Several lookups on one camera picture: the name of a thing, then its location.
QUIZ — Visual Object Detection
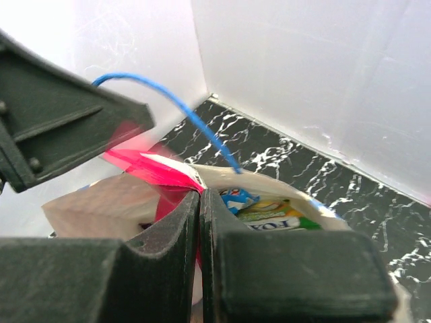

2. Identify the green yellow snack bag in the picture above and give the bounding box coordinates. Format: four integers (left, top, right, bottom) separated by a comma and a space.
236, 199, 322, 231

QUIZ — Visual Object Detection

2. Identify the pink REAL chips bag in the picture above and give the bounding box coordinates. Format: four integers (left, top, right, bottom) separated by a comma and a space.
102, 120, 205, 270

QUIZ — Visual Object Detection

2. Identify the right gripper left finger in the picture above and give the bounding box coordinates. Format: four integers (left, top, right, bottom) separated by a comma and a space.
1, 192, 200, 322

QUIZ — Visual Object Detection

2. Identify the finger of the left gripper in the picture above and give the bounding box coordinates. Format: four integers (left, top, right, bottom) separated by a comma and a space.
1, 32, 155, 192

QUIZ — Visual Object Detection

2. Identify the blue checkered paper bag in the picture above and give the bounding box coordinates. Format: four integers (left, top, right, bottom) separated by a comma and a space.
40, 71, 413, 323

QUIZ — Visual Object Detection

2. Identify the blue snack bag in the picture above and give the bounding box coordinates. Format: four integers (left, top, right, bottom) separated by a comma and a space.
220, 188, 260, 215

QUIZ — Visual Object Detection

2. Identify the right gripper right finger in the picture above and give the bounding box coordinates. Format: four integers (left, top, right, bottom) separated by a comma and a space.
200, 190, 399, 322

